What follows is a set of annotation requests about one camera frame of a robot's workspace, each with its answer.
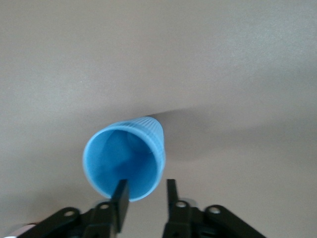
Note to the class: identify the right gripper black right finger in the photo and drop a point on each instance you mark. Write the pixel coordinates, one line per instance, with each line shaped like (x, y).
(173, 213)

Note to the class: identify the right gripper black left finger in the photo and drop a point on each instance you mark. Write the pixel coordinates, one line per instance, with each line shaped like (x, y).
(121, 200)

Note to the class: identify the blue ribbed plastic cup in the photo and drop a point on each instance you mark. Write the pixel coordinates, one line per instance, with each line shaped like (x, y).
(116, 161)

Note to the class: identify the brown table cover sheet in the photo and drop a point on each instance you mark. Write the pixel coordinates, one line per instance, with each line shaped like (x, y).
(158, 49)

